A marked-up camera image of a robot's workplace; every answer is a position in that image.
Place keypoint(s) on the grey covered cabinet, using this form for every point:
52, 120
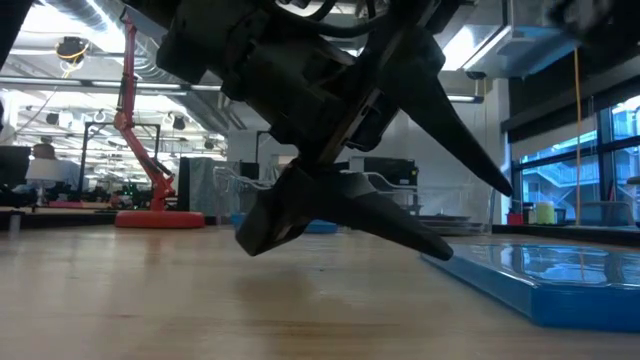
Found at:
200, 185

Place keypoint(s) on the pink flat tray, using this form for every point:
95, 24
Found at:
65, 205

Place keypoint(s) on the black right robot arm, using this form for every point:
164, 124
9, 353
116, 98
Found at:
600, 25

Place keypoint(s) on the small grey post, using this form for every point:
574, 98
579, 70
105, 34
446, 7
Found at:
15, 224

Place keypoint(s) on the black tubular stand frame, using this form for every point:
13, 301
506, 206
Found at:
83, 160

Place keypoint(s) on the yellow-green container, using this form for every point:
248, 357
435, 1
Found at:
545, 213

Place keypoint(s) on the black box appliance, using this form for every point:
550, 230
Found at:
395, 172

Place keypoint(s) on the long ceiling light bar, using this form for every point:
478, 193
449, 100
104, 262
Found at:
100, 85

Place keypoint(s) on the person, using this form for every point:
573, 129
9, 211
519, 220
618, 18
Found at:
50, 172

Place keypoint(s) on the dark jar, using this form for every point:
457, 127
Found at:
528, 215

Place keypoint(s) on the grey storage tub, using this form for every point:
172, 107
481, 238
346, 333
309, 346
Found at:
605, 215

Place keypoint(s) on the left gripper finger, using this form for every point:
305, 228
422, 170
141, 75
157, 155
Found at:
430, 90
320, 200

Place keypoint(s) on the small red container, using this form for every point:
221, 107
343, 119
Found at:
513, 219

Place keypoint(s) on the red desk lamp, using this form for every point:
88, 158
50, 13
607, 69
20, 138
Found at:
160, 219

